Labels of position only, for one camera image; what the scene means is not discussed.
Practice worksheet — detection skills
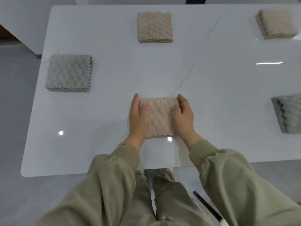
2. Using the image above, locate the grey folded towel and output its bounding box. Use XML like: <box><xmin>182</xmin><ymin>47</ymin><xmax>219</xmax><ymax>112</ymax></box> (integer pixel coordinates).
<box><xmin>45</xmin><ymin>54</ymin><xmax>94</xmax><ymax>93</ymax></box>
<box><xmin>271</xmin><ymin>93</ymin><xmax>301</xmax><ymax>134</ymax></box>

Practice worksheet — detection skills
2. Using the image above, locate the person's right forearm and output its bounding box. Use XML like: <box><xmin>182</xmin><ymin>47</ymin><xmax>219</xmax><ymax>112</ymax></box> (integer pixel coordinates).
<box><xmin>180</xmin><ymin>131</ymin><xmax>301</xmax><ymax>226</ymax></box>

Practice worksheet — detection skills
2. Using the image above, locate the beige towel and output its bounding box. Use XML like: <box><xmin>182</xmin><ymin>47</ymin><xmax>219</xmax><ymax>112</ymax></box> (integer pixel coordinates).
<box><xmin>255</xmin><ymin>8</ymin><xmax>299</xmax><ymax>40</ymax></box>
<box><xmin>138</xmin><ymin>97</ymin><xmax>181</xmax><ymax>139</ymax></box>
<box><xmin>137</xmin><ymin>12</ymin><xmax>174</xmax><ymax>43</ymax></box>

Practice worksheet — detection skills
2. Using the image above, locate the person's left hand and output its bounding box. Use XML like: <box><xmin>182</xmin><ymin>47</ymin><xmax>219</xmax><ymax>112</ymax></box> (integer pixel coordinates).
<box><xmin>129</xmin><ymin>93</ymin><xmax>149</xmax><ymax>139</ymax></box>

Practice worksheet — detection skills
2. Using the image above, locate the person's left forearm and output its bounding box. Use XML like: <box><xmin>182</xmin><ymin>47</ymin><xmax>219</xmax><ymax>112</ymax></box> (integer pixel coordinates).
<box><xmin>34</xmin><ymin>132</ymin><xmax>147</xmax><ymax>226</ymax></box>

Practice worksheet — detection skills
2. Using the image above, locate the person's right hand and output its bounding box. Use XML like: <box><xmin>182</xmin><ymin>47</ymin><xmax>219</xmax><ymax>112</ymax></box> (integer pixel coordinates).
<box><xmin>173</xmin><ymin>94</ymin><xmax>197</xmax><ymax>138</ymax></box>

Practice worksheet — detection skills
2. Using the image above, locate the person's left leg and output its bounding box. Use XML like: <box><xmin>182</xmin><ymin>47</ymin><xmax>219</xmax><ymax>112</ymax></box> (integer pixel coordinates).
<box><xmin>133</xmin><ymin>169</ymin><xmax>157</xmax><ymax>226</ymax></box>

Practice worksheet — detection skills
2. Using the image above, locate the person's leg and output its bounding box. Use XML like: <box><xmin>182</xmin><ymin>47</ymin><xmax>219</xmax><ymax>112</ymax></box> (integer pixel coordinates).
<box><xmin>152</xmin><ymin>168</ymin><xmax>213</xmax><ymax>226</ymax></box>
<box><xmin>133</xmin><ymin>169</ymin><xmax>157</xmax><ymax>226</ymax></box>

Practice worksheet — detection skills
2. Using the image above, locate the black chair leg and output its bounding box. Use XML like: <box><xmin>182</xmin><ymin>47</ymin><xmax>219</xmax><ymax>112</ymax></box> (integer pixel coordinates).
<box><xmin>193</xmin><ymin>191</ymin><xmax>223</xmax><ymax>222</ymax></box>

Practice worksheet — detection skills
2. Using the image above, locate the person's right leg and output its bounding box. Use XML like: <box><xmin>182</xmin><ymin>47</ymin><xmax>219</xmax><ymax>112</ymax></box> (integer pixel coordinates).
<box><xmin>152</xmin><ymin>168</ymin><xmax>213</xmax><ymax>226</ymax></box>

